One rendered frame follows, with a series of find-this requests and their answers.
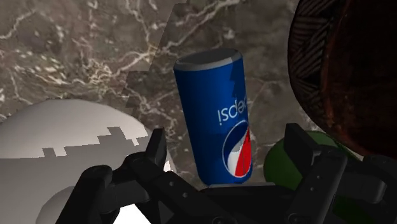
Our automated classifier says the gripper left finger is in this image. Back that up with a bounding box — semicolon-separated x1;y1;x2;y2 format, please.
55;127;237;224

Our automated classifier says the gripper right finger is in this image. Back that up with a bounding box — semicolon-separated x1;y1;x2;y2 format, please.
283;123;397;224

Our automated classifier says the green round fruit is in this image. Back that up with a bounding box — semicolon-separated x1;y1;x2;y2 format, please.
263;130;376;224

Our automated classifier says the blue soda can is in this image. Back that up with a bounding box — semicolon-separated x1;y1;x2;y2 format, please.
173;48;253;186

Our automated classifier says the white round object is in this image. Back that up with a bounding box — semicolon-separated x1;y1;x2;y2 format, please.
0;98;178;224

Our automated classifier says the dark brown woven bowl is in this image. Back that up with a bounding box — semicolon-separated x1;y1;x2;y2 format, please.
287;0;397;160

